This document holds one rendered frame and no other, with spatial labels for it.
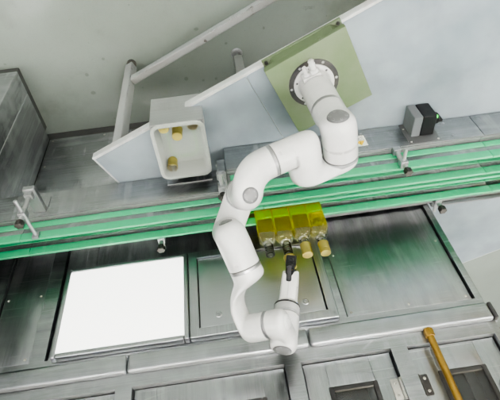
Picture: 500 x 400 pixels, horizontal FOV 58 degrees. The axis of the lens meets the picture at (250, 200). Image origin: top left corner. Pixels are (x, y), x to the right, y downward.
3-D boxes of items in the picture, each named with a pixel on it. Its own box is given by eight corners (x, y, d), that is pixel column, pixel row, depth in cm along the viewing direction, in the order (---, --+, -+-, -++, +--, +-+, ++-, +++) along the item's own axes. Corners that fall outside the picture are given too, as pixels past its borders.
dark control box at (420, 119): (401, 123, 162) (410, 137, 156) (405, 104, 156) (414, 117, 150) (424, 121, 162) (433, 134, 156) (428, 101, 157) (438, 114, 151)
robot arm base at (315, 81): (284, 67, 133) (296, 94, 122) (324, 48, 131) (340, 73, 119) (301, 107, 143) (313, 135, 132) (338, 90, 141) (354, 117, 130)
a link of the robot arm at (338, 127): (343, 87, 123) (362, 120, 111) (345, 126, 132) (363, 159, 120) (308, 97, 123) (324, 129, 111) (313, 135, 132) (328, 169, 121)
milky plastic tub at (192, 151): (163, 165, 162) (163, 181, 155) (149, 112, 146) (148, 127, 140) (211, 159, 162) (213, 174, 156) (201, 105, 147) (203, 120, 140)
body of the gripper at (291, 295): (299, 321, 132) (301, 289, 139) (300, 301, 124) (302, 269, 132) (274, 318, 133) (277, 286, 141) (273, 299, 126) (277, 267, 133)
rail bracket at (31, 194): (40, 201, 163) (25, 249, 147) (20, 167, 151) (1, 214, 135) (53, 200, 163) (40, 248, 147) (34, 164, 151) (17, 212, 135)
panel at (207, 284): (70, 274, 162) (51, 363, 138) (67, 269, 160) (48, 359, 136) (315, 240, 166) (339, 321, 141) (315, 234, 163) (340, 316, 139)
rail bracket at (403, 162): (388, 151, 154) (402, 178, 144) (391, 134, 149) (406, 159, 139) (399, 151, 154) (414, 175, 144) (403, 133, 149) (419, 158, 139)
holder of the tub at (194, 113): (167, 175, 166) (167, 189, 160) (150, 112, 146) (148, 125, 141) (213, 169, 166) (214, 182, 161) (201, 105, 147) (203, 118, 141)
